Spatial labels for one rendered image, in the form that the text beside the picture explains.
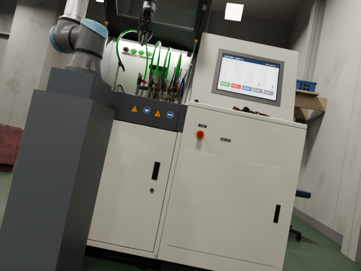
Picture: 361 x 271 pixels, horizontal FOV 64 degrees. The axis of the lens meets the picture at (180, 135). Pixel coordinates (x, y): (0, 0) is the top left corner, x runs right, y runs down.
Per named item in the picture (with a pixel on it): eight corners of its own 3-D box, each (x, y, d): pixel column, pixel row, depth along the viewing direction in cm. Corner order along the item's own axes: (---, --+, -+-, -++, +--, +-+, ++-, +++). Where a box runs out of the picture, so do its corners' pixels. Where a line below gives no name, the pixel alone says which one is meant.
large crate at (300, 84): (315, 93, 475) (317, 82, 476) (292, 90, 480) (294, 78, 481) (305, 99, 523) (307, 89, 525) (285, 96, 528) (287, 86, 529)
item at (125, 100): (69, 109, 165) (75, 82, 166) (71, 111, 169) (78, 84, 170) (175, 131, 165) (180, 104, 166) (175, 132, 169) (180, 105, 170)
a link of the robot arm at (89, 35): (88, 48, 111) (96, 14, 112) (64, 48, 117) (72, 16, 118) (109, 59, 122) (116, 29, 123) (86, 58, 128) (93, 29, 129)
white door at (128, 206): (38, 229, 160) (65, 109, 164) (40, 228, 162) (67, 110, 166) (152, 252, 160) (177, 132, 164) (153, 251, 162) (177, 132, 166)
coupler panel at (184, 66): (165, 99, 217) (173, 59, 219) (165, 99, 220) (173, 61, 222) (182, 102, 217) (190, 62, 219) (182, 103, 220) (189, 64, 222)
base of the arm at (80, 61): (93, 74, 110) (98, 49, 111) (56, 68, 112) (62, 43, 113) (107, 85, 125) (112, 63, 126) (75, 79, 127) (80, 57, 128)
